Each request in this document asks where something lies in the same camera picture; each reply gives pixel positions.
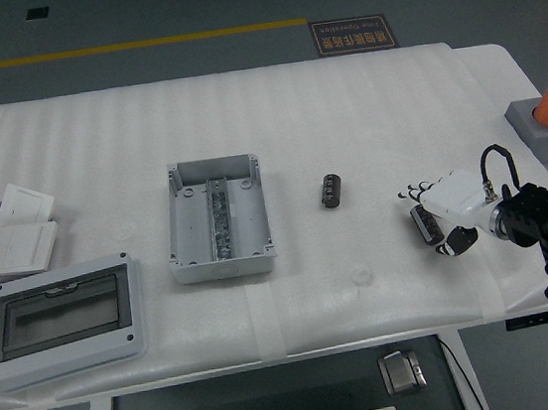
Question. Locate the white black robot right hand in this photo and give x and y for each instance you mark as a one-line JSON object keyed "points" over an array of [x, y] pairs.
{"points": [[458, 197]]}

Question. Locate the black cylindrical battery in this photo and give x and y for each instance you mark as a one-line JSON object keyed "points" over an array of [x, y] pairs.
{"points": [[331, 191], [427, 226]]}

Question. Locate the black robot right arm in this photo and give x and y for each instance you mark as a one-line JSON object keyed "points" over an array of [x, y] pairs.
{"points": [[545, 212]]}

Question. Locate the silver metal floor box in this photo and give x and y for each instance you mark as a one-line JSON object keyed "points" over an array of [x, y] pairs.
{"points": [[400, 374]]}

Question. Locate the grey open junction box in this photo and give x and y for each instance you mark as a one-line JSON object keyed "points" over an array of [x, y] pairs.
{"points": [[250, 218]]}

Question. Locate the grey distribution box clear cover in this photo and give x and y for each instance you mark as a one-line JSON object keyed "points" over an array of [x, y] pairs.
{"points": [[68, 360]]}

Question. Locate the grey block holder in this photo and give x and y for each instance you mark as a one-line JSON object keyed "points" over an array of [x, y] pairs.
{"points": [[546, 141]]}

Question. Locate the black table control panel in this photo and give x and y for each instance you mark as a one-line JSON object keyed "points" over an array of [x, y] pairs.
{"points": [[533, 320]]}

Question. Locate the black floor sign orange text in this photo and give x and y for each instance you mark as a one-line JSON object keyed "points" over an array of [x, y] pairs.
{"points": [[353, 35]]}

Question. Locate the white foam mat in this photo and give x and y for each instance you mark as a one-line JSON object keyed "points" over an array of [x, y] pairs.
{"points": [[95, 132]]}

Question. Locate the black floor outlet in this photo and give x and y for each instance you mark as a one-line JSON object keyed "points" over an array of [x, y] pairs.
{"points": [[37, 13]]}

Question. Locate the metal rail in junction box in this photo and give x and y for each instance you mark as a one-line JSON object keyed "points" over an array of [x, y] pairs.
{"points": [[221, 221]]}

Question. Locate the white switch panel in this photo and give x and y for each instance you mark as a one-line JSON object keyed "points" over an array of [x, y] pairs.
{"points": [[24, 203], [24, 248]]}

